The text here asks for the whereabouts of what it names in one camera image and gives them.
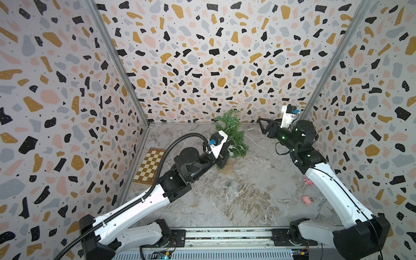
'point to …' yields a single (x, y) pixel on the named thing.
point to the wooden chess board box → (149, 168)
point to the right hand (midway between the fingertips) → (263, 120)
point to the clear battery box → (233, 185)
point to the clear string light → (229, 148)
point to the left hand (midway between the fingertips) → (231, 139)
